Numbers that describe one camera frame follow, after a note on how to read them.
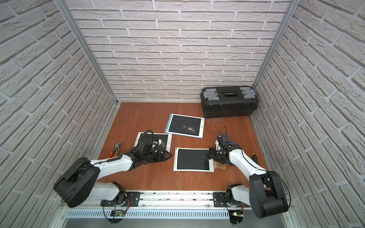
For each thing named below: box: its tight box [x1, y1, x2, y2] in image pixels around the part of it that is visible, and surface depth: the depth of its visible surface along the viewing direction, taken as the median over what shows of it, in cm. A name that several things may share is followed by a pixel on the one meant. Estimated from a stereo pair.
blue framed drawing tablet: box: [164, 113, 206, 139], surface depth 106 cm
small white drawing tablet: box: [173, 147, 215, 172], surface depth 91 cm
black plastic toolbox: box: [200, 85, 259, 119], surface depth 102 cm
